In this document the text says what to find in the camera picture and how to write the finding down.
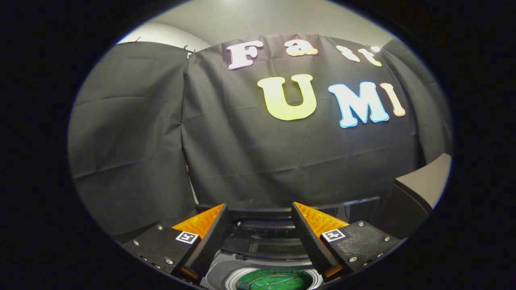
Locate black backdrop cloth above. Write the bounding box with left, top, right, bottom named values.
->
left=67, top=33, right=454, bottom=236

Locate green polo shirt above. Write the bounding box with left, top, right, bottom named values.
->
left=236, top=269, right=314, bottom=290

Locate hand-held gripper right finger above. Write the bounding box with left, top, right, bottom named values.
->
left=292, top=202, right=404, bottom=282

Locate beige cabinet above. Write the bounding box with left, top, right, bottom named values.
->
left=378, top=153, right=452, bottom=239

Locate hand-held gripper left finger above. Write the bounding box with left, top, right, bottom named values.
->
left=121, top=203, right=229, bottom=282

